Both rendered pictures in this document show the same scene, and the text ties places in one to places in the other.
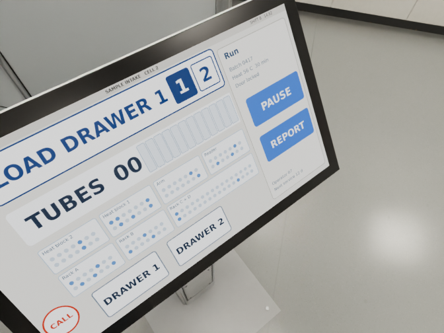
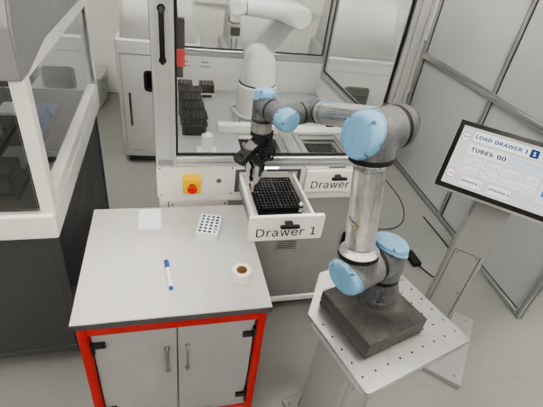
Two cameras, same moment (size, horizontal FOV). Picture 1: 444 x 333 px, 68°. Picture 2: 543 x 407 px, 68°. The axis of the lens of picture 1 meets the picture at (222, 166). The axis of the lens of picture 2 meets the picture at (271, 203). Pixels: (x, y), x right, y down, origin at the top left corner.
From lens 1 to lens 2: 163 cm
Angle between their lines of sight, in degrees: 48
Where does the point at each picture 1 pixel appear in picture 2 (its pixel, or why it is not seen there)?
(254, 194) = (525, 199)
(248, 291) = (452, 359)
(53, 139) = (494, 139)
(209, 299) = not seen: hidden behind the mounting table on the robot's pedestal
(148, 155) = (509, 160)
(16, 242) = (465, 148)
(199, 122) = (530, 165)
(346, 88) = not seen: outside the picture
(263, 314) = (448, 374)
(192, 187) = (511, 178)
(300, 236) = (523, 392)
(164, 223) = (494, 178)
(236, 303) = not seen: hidden behind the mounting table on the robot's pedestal
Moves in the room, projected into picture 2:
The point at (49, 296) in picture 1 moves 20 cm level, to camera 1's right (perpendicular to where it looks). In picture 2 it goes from (456, 165) to (490, 190)
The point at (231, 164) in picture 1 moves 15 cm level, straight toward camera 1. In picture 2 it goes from (528, 184) to (498, 186)
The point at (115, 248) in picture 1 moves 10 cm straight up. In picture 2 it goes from (478, 170) to (488, 149)
